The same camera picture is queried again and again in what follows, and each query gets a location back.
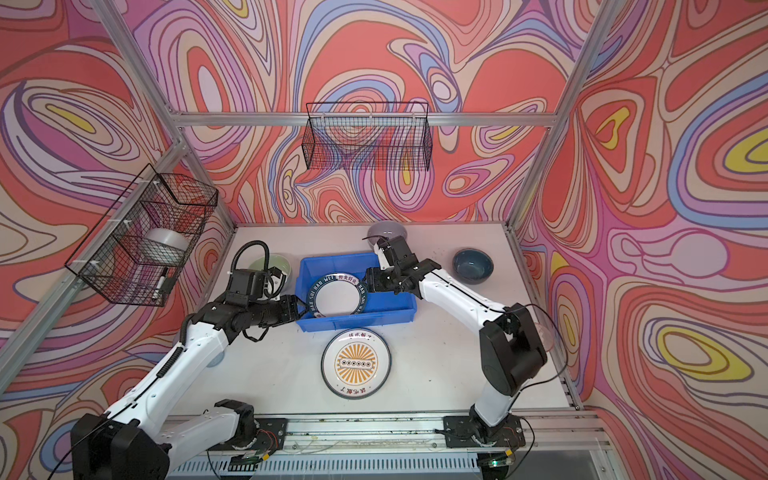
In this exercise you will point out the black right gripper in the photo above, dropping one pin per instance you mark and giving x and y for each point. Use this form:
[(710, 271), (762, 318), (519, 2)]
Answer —
[(375, 278)]

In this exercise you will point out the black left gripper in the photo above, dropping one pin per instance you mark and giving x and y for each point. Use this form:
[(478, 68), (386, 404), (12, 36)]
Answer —
[(288, 310)]

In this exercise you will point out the blue plastic bin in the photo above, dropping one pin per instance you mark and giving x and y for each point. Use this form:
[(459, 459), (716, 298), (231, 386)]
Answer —
[(381, 308)]

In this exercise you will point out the green rimmed lettered plate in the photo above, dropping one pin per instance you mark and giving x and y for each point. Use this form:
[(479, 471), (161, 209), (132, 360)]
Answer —
[(337, 294)]

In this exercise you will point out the orange sunburst plate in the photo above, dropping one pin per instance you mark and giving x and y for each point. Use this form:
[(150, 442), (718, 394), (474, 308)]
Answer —
[(356, 363)]

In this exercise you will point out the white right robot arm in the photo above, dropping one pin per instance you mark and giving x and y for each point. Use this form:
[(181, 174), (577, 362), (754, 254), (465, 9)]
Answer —
[(510, 346)]

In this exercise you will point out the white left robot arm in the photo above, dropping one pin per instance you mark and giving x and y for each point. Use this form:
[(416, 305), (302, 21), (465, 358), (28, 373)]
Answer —
[(128, 441)]

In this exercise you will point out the grey purple bowl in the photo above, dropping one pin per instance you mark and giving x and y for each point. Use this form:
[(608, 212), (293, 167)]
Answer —
[(388, 229)]

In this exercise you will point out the green bowl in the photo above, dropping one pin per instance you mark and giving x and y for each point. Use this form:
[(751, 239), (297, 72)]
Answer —
[(280, 270)]

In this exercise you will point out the clear blue plastic cup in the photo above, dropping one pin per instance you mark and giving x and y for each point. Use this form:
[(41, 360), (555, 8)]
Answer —
[(215, 361)]

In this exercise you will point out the dark blue bowl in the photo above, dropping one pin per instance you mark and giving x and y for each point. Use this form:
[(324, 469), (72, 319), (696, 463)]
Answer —
[(472, 266)]

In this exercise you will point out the white tape roll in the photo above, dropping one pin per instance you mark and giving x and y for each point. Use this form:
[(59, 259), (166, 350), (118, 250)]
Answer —
[(165, 247)]

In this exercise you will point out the clear pink plastic cup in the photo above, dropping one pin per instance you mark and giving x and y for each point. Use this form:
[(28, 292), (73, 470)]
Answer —
[(546, 336)]

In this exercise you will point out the black wire basket left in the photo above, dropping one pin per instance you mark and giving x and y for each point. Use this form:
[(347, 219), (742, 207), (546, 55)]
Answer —
[(161, 218)]

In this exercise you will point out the black wire basket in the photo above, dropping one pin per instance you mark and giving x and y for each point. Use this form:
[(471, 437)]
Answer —
[(161, 218), (368, 136)]

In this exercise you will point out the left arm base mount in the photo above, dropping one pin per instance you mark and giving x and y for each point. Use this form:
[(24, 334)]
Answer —
[(268, 437)]

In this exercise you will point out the black wire basket back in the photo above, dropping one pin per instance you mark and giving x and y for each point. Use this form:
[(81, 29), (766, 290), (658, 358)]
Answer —
[(368, 136)]

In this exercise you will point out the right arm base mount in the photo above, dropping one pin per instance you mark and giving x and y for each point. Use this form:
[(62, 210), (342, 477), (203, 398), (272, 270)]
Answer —
[(471, 432)]

